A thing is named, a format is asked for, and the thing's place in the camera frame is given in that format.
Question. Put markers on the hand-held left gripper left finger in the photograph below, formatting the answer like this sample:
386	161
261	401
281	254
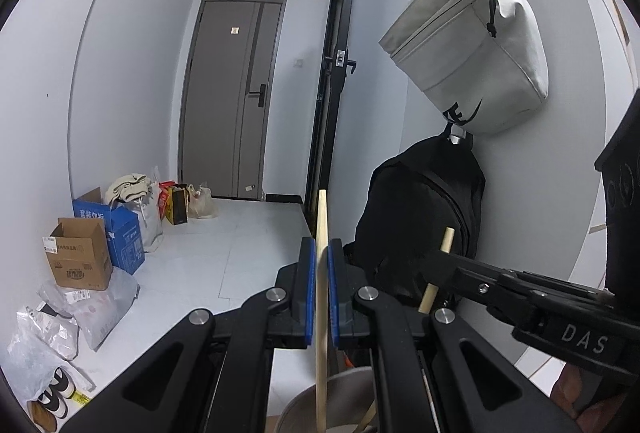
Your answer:
310	293

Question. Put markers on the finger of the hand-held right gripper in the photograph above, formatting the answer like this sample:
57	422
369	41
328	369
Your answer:
475	280

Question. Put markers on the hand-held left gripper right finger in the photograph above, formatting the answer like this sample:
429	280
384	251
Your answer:
333	298

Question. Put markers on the wooden chopstick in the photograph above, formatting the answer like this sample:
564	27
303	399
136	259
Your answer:
322	218
446	243
367	418

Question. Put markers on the grey plastic utensil holder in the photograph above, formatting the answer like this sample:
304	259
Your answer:
345	393

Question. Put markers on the person's right hand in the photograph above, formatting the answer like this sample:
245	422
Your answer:
575	388

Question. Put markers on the black backpack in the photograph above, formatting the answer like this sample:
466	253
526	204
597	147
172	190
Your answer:
420	203

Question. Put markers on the beige plastic bag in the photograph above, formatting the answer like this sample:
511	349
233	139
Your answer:
202	205

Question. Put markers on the yellow paper bag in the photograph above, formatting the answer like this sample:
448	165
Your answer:
177	208

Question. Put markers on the red bag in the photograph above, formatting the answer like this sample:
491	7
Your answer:
164	198

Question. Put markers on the white plastic bag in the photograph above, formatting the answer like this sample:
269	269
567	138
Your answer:
150	223

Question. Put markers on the black framed glass door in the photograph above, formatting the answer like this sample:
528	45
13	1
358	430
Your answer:
334	113

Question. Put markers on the blue cardboard box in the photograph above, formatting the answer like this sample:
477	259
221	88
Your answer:
125	238

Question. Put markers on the grey door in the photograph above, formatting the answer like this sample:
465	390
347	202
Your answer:
220	113

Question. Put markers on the grey plastic mailer bag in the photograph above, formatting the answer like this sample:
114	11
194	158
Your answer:
100	308

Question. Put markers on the beige cloth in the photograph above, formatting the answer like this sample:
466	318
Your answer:
127	187

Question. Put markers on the brown cardboard box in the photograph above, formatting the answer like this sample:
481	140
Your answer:
80	263

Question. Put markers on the light grey sling bag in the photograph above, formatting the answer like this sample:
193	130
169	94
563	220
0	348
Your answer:
475	38

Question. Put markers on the black and white shoes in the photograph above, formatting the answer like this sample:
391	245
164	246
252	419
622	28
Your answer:
52	398

